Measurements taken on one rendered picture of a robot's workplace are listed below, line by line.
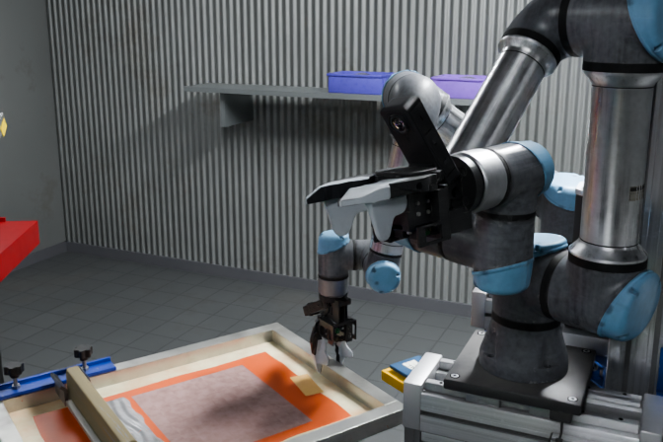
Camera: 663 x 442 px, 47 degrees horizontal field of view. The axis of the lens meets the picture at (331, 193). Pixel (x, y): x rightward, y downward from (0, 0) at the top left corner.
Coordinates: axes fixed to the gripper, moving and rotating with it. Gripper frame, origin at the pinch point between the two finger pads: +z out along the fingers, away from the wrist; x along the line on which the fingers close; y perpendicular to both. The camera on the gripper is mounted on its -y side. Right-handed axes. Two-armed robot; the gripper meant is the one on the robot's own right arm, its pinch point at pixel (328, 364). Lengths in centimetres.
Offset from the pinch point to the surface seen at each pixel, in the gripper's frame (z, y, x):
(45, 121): -7, -447, 43
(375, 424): 0.4, 29.3, -7.4
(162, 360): -0.3, -25.3, -34.4
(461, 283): 77, -176, 220
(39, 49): -61, -447, 44
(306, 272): 86, -269, 163
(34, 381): -2, -29, -65
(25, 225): -12, -133, -42
